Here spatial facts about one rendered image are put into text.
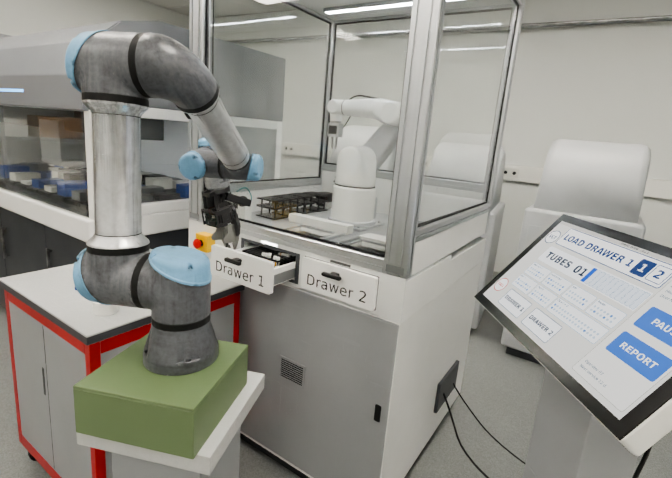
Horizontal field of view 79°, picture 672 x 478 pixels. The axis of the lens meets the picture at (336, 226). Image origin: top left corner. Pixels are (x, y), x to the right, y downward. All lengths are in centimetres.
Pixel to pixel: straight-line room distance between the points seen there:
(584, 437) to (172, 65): 105
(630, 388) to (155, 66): 93
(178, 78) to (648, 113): 401
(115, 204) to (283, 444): 124
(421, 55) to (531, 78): 330
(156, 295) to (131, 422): 23
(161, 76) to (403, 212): 72
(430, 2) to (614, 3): 341
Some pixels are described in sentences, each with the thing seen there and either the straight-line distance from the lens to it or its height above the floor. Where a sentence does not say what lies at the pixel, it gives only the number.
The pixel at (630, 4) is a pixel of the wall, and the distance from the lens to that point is 456.
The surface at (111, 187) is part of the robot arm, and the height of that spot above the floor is 121.
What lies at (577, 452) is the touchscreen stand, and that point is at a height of 77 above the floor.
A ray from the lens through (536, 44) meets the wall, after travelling 452.
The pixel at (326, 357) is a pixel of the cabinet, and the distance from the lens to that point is 151.
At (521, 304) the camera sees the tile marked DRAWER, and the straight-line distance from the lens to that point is 103.
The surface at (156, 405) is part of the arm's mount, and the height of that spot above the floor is 86.
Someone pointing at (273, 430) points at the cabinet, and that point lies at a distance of 185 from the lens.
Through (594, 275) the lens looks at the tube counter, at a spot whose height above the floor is 111.
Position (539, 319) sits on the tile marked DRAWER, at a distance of 97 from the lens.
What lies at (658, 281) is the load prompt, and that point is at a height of 115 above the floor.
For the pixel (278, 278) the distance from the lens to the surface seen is 142.
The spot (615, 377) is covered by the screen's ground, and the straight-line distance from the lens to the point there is 81.
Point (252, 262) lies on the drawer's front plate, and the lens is 140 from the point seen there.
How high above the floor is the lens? 135
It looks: 12 degrees down
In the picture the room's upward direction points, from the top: 5 degrees clockwise
